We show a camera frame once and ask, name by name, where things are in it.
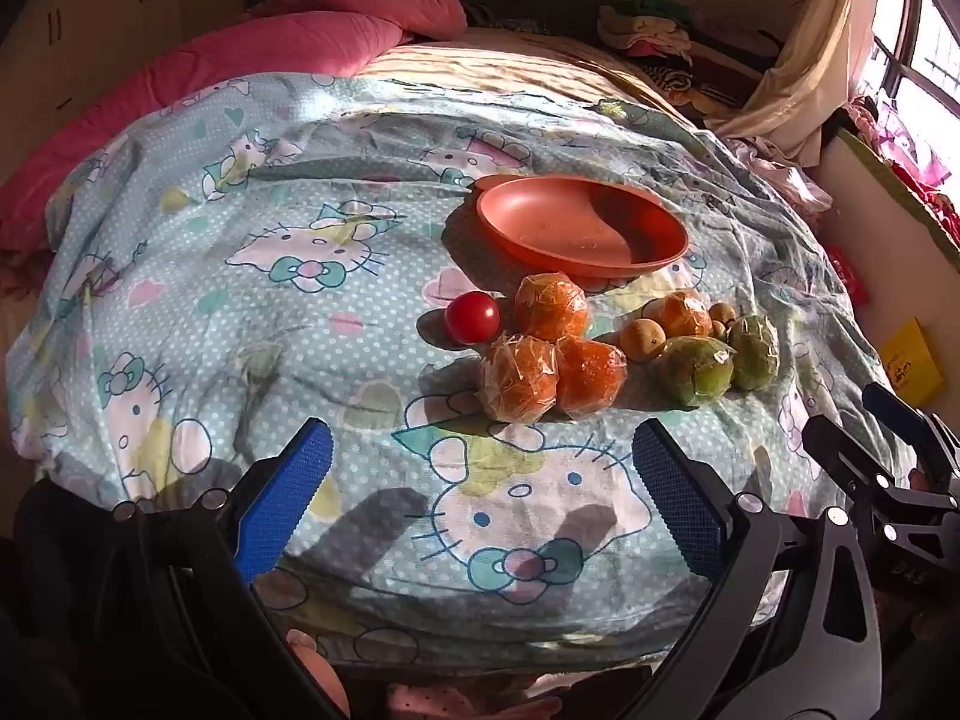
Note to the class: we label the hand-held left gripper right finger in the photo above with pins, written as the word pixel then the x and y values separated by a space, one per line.
pixel 679 502

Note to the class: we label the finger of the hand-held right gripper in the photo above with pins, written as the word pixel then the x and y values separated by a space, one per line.
pixel 896 405
pixel 840 450

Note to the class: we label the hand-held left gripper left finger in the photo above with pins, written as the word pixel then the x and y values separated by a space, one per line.
pixel 289 495

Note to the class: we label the large green citrus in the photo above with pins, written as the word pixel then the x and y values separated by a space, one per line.
pixel 696 369

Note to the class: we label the small green citrus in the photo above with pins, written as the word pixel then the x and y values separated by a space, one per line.
pixel 754 341

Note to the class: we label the plastic-wrapped orange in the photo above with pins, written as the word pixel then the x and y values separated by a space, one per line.
pixel 681 313
pixel 550 306
pixel 520 377
pixel 590 377

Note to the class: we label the red cherry tomato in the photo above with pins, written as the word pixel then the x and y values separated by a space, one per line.
pixel 472 317

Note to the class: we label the orange plastic plate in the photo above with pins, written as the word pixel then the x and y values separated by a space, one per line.
pixel 570 225

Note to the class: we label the person's right hand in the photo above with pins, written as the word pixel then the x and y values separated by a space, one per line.
pixel 919 480

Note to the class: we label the yellow packet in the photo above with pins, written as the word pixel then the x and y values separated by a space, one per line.
pixel 911 360

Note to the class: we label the cartoon cat printed blanket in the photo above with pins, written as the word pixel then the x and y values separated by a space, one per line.
pixel 262 360

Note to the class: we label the red packet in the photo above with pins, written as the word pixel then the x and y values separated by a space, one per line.
pixel 847 274

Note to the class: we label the white window ledge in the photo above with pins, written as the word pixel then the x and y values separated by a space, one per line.
pixel 885 240

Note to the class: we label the light pink cloth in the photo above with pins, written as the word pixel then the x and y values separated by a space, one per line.
pixel 780 180

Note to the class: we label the pink clothes pile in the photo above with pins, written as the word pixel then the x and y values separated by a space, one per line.
pixel 907 150

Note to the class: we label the pink dotted cloth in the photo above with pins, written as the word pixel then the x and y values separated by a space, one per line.
pixel 450 701

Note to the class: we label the cream curtain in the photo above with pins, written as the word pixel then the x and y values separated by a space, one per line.
pixel 817 52

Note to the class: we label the window with metal bars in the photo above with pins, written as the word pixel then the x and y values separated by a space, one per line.
pixel 930 37

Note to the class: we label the pink quilt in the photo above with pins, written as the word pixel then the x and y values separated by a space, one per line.
pixel 225 67

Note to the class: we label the pile of folded clothes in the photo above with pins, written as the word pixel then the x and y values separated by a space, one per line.
pixel 652 30

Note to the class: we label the beige striped bedsheet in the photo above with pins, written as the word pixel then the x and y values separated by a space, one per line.
pixel 510 64

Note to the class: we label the dark striped pillow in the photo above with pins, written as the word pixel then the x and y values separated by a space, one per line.
pixel 487 17

